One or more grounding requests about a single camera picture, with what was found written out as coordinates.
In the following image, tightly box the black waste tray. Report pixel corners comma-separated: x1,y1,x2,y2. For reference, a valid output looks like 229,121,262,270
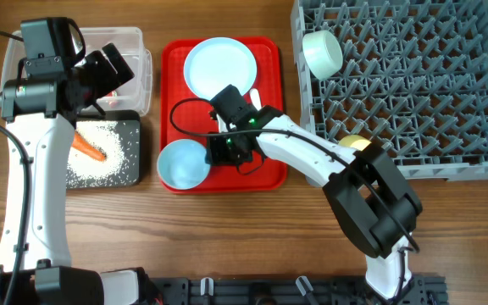
64,109,142,191

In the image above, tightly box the mint green bowl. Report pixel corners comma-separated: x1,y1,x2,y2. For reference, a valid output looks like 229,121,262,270
302,30,343,80

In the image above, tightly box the black mounting rail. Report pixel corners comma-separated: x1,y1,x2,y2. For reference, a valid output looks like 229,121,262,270
150,274,448,305

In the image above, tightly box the clear plastic bin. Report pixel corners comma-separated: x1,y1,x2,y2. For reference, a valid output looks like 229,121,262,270
0,27,153,116

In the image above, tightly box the light blue bowl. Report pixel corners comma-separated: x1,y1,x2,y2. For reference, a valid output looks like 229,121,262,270
157,139,211,190

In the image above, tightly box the yellow plastic cup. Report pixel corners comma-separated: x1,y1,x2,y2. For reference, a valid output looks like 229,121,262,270
338,135,371,151

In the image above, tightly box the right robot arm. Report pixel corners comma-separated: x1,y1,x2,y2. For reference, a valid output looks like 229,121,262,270
208,85,423,302

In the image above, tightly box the orange carrot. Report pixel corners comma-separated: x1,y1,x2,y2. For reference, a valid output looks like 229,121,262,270
72,132,106,162

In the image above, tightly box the red snack wrapper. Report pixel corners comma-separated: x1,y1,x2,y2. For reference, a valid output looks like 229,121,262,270
106,91,119,108

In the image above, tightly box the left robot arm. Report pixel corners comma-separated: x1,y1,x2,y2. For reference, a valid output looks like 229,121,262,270
0,17,163,304

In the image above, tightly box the grey-blue dishwasher rack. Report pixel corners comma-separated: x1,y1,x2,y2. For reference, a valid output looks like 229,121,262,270
290,1,488,181

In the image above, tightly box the white plastic spoon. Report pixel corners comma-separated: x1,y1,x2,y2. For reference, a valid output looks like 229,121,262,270
249,88,262,110

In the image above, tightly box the light blue plate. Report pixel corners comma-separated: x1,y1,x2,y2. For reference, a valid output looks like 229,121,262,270
183,37,258,100

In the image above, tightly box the spilled white rice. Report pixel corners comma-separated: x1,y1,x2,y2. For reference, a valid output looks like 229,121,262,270
65,120,140,187

